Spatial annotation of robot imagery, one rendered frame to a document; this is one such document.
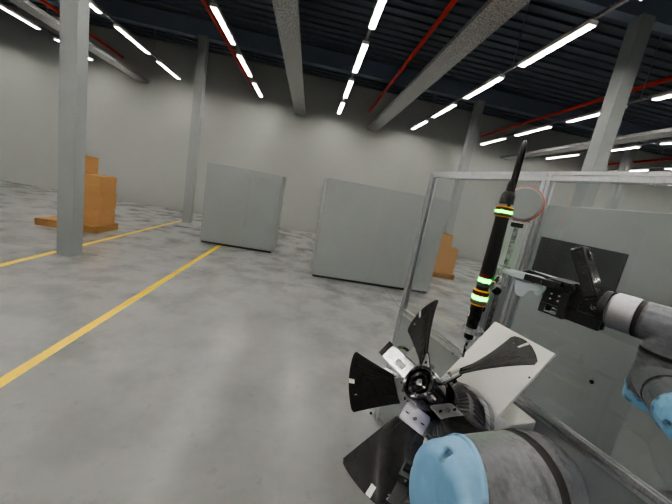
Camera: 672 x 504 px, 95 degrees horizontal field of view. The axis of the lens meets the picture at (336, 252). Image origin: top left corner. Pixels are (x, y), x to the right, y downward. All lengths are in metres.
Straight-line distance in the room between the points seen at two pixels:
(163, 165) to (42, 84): 4.78
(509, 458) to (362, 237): 6.06
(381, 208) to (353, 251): 1.05
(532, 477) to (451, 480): 0.10
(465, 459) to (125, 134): 14.65
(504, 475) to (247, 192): 7.73
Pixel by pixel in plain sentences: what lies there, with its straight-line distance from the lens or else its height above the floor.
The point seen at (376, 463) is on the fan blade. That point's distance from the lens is 1.15.
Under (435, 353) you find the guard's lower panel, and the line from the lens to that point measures 2.22.
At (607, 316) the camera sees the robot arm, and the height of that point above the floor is 1.63.
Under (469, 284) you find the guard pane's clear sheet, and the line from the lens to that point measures 2.00.
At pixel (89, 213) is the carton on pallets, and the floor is 0.40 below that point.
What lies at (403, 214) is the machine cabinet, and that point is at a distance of 6.55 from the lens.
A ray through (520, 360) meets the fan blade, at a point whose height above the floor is 1.40.
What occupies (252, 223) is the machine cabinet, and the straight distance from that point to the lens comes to 7.97.
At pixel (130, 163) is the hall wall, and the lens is 14.64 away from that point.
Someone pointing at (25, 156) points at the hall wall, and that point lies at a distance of 16.72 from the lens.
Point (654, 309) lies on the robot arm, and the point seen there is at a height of 1.67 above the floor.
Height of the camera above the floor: 1.77
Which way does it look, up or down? 11 degrees down
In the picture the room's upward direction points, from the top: 11 degrees clockwise
